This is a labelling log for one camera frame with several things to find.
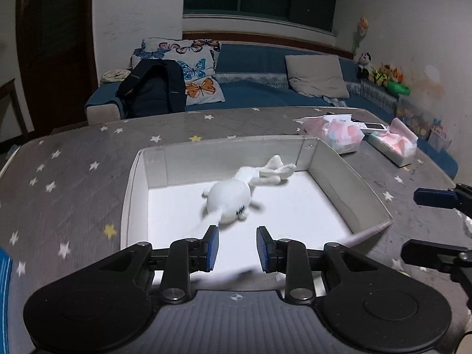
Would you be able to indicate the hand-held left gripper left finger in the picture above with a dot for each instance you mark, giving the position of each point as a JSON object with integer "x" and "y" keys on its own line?
{"x": 211, "y": 249}

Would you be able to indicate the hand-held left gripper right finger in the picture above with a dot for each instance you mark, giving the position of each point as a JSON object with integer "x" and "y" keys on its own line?
{"x": 264, "y": 250}

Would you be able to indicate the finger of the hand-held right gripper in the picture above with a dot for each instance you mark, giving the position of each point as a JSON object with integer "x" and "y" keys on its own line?
{"x": 431, "y": 197}
{"x": 427, "y": 255}

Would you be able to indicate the cardboard box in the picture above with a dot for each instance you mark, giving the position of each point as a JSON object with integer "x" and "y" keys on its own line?
{"x": 295, "y": 210}

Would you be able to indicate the white rabbit plush toy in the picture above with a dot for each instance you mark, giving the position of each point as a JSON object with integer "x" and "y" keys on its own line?
{"x": 226, "y": 195}

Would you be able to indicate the pink tissue pack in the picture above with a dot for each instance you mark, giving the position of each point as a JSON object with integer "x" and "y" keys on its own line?
{"x": 396, "y": 143}
{"x": 332, "y": 132}

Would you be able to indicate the colourful printed board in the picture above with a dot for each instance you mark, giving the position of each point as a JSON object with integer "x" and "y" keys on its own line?
{"x": 420, "y": 121}

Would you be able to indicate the white remote control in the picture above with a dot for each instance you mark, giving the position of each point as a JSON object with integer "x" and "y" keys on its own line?
{"x": 370, "y": 126}

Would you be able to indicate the green plush toy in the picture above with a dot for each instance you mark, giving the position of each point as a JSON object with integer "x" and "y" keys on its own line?
{"x": 398, "y": 87}

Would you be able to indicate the orange fox plush toy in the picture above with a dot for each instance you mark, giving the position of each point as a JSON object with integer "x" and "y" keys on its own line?
{"x": 397, "y": 75}

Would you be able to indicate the yellow plush toy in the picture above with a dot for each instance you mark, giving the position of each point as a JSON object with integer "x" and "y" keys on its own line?
{"x": 382, "y": 73}

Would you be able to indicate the panda plush toy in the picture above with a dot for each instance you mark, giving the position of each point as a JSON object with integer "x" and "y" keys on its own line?
{"x": 364, "y": 64}

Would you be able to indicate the grey star-print tablecloth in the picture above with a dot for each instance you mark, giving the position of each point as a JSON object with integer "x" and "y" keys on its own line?
{"x": 73, "y": 173}

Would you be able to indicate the blue sofa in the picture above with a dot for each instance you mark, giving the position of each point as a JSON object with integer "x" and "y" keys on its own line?
{"x": 250, "y": 92}

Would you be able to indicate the butterfly print pillow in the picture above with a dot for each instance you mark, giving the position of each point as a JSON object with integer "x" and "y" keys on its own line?
{"x": 201, "y": 89}

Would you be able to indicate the grey pillow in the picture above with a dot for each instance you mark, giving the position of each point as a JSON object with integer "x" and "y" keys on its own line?
{"x": 317, "y": 77}

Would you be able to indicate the dark backpack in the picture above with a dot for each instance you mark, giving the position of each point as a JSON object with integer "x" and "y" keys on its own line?
{"x": 151, "y": 92}

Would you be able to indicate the beige cloth bundle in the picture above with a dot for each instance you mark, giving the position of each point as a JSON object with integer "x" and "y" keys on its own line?
{"x": 115, "y": 75}

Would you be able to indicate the blue box with yellow dots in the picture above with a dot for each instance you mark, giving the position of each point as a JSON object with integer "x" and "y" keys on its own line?
{"x": 5, "y": 276}

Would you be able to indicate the wooden chair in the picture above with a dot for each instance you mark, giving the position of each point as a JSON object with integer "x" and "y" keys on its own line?
{"x": 11, "y": 103}

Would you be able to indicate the brown wooden door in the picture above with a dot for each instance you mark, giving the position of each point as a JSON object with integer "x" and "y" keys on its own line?
{"x": 55, "y": 44}

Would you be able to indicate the paper flower wall decoration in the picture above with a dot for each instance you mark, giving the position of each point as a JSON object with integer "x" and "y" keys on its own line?
{"x": 362, "y": 29}

